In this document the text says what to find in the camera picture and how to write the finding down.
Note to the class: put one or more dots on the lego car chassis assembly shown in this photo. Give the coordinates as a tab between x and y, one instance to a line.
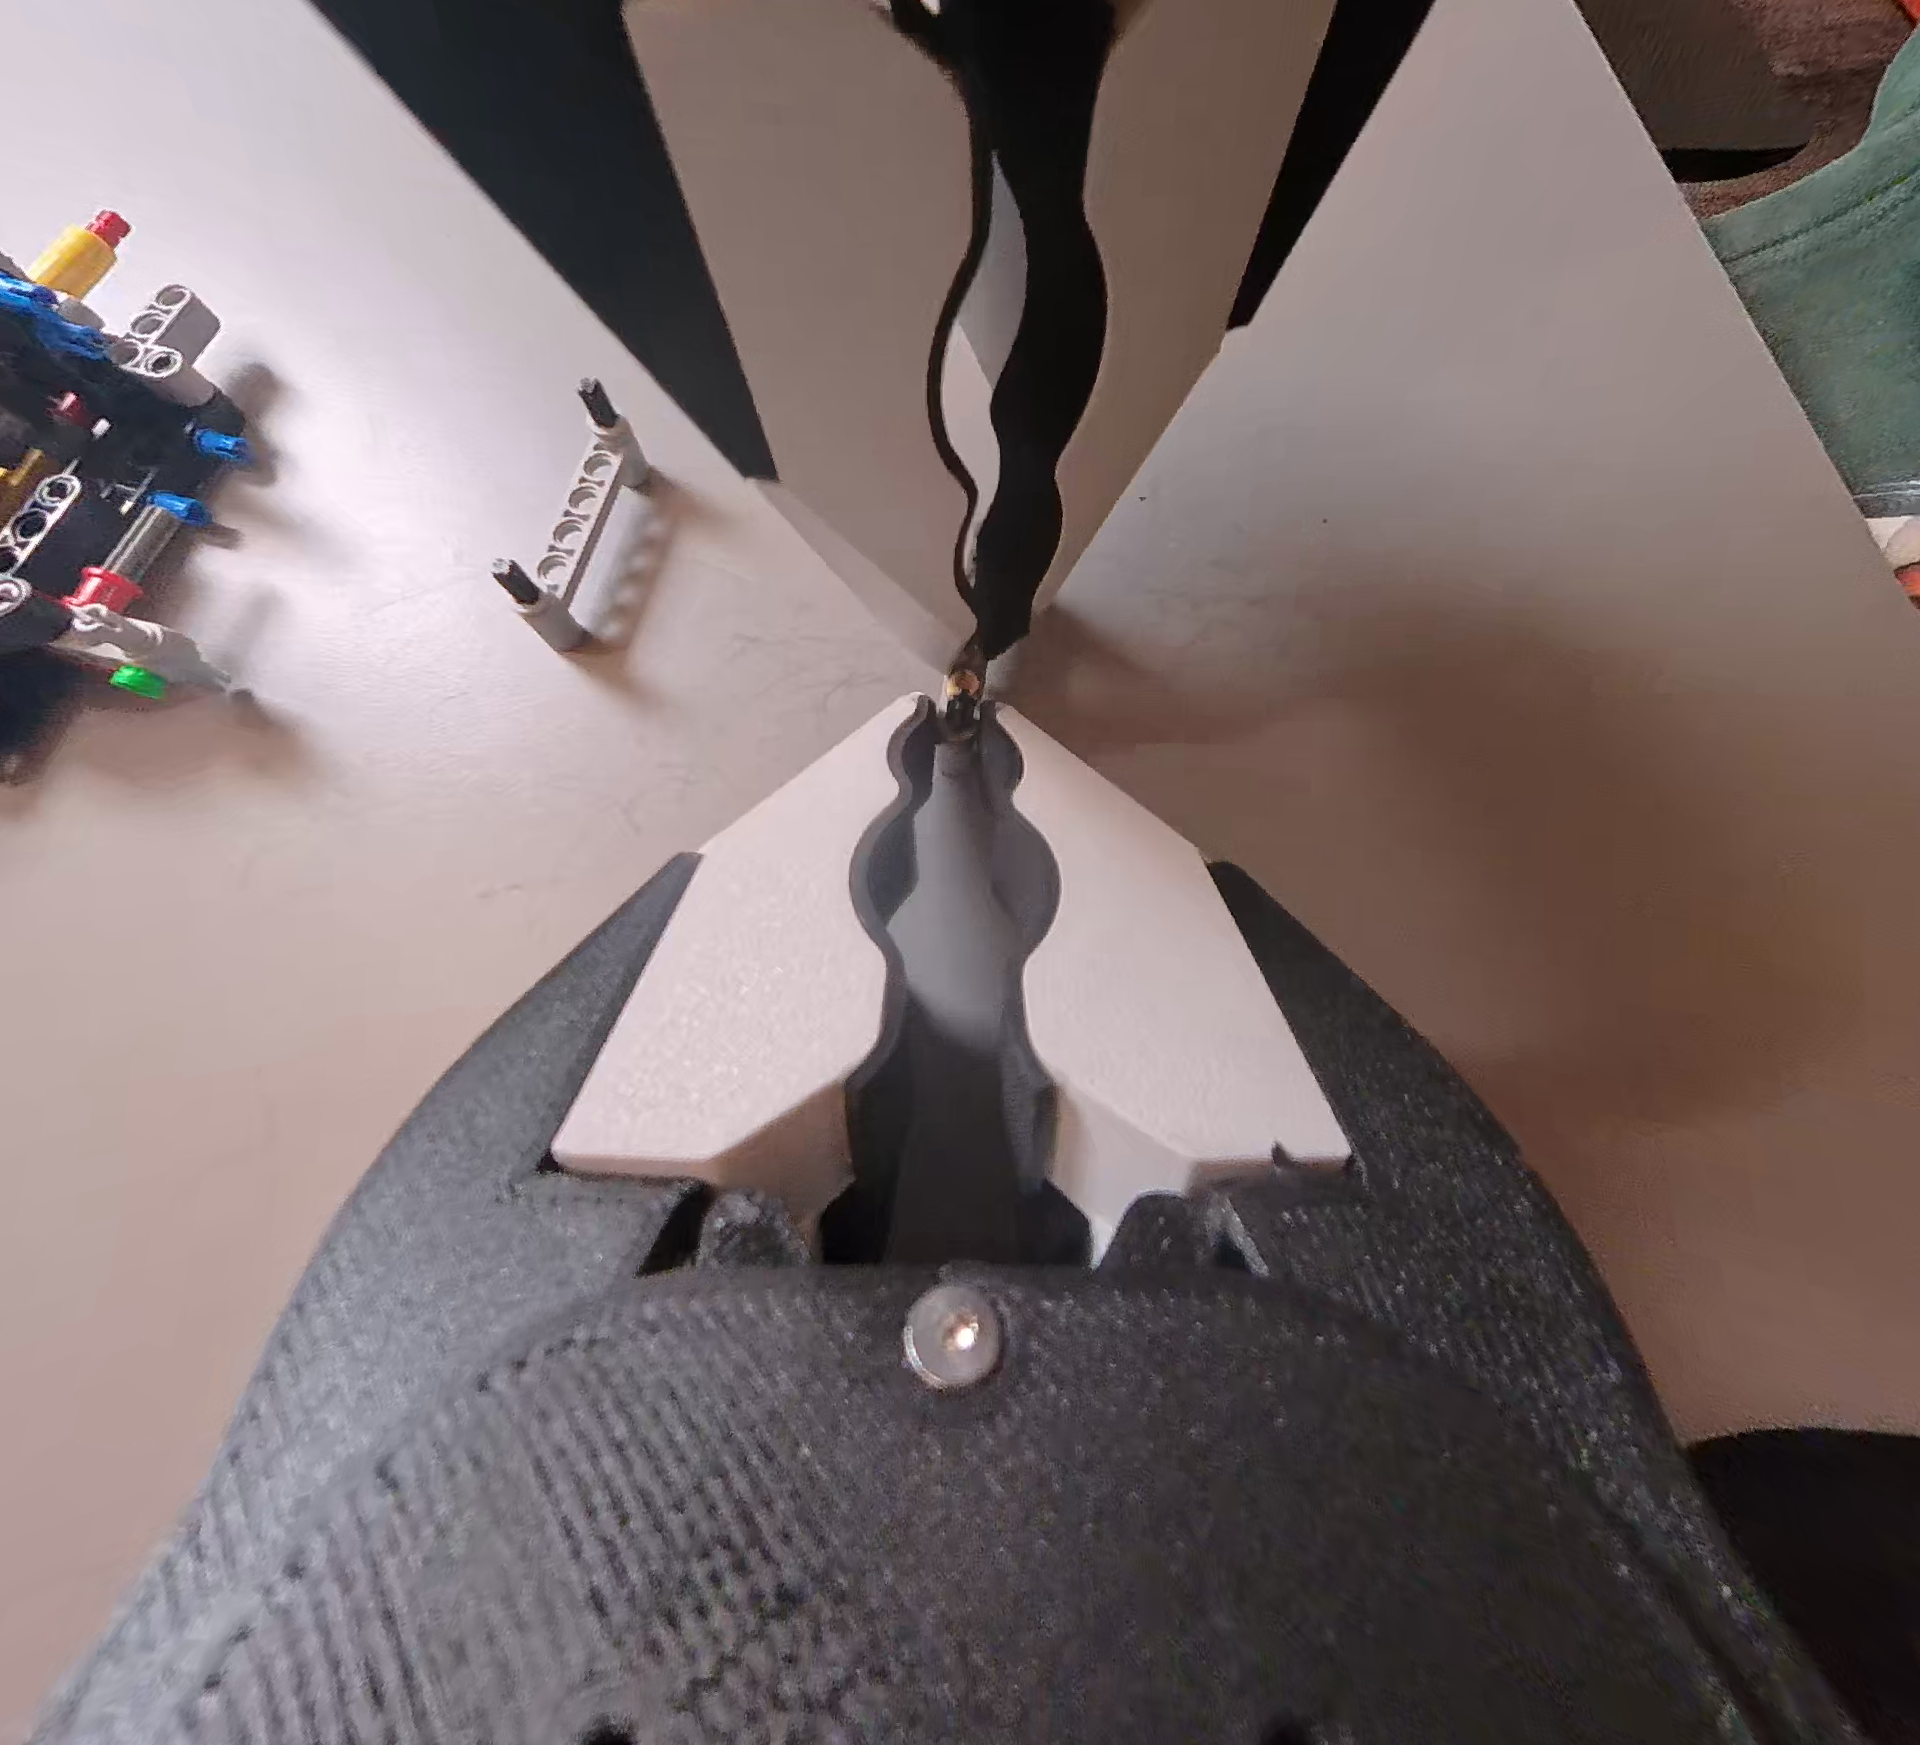
92	425

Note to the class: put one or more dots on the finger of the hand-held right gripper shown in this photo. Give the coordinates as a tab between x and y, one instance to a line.
795	246
1201	125

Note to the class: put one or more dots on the black chair armrest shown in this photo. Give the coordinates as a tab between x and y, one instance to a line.
1830	1595

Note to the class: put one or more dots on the small clear packet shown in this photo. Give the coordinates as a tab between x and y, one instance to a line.
1898	559

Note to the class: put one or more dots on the single tan lego pin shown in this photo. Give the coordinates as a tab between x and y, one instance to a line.
967	688

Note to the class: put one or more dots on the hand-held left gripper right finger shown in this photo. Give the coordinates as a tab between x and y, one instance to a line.
1185	996

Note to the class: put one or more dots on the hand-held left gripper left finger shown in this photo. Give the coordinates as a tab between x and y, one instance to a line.
721	996

